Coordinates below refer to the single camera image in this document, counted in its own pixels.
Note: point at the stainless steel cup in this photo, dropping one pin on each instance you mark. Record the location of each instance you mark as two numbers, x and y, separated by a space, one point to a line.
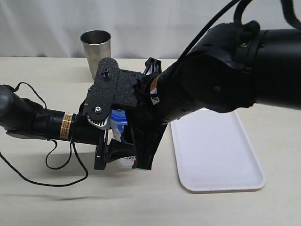
97 46

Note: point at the white plastic tray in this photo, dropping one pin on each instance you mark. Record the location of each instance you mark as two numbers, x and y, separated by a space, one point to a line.
214 154

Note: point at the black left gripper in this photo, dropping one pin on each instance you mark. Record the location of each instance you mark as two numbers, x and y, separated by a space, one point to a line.
85 133

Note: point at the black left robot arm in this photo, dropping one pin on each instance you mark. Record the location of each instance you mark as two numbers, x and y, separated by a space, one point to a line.
25 119

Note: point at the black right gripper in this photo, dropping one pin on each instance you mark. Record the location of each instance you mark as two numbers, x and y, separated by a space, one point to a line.
118 89

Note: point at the clear plastic container with label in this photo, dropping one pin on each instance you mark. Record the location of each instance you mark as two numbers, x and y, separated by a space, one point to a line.
127 162

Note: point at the white backdrop curtain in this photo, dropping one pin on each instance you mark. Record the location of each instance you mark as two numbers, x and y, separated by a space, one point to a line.
138 28

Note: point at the blue container lid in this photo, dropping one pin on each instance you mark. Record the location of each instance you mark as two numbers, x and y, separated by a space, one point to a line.
118 121

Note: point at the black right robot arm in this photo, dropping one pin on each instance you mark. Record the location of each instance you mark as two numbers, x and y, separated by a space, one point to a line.
232 66

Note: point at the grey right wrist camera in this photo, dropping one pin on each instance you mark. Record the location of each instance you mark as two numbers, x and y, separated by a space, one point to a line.
103 125

